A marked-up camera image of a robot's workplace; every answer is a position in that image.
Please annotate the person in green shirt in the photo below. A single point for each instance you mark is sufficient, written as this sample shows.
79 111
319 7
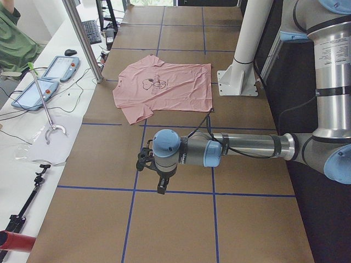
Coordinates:
17 49

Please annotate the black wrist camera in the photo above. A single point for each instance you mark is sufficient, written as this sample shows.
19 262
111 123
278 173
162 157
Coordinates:
144 159

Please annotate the blue teach pendant far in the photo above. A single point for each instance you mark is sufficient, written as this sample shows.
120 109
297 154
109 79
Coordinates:
62 68

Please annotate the blue teach pendant near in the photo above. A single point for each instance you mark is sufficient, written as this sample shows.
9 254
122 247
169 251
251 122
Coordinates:
29 99

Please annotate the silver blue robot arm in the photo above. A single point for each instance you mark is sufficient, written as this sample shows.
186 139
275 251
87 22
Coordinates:
326 25

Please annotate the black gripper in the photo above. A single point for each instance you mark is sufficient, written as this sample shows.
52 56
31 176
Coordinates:
164 175

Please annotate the blue teach pendant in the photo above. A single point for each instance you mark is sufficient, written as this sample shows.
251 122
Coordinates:
29 99
62 68

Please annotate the white pillar with base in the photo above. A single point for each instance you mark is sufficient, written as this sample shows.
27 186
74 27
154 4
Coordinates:
239 78

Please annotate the red cylinder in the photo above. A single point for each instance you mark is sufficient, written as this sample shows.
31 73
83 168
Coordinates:
11 241

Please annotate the aluminium frame post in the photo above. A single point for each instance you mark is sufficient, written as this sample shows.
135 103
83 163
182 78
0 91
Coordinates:
82 38

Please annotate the metal reacher grabber tool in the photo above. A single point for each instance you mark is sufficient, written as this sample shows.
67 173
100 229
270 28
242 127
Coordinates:
53 127

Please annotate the black computer mouse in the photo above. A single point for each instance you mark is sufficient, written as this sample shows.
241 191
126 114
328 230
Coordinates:
70 52

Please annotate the black keyboard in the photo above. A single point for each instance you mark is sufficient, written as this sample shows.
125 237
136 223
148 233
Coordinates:
92 31

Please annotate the pink Snoopy t-shirt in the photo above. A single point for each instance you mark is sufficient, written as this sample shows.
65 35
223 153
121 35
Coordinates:
151 84

